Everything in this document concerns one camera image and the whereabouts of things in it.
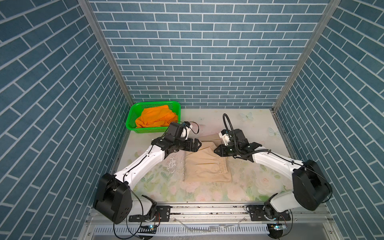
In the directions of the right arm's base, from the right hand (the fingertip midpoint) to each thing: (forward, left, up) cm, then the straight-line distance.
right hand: (213, 149), depth 85 cm
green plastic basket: (+31, +59, -3) cm, 67 cm away
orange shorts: (+27, +43, -4) cm, 51 cm away
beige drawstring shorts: (-7, +4, -7) cm, 11 cm away
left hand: (0, +10, +5) cm, 12 cm away
